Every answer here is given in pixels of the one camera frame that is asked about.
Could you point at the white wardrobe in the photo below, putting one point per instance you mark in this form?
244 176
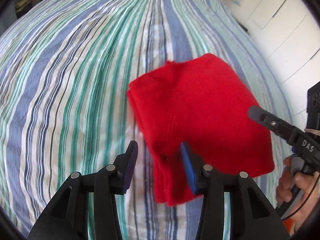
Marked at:
288 35

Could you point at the striped blue green bedsheet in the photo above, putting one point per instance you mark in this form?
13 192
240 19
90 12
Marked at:
65 69

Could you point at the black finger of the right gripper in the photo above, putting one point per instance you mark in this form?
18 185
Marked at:
276 125

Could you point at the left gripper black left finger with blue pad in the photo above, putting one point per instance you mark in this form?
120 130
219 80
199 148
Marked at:
65 216

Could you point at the red knit sweater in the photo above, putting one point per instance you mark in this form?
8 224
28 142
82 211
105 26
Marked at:
204 103

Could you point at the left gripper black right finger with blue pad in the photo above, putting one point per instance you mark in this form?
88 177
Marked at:
251 215

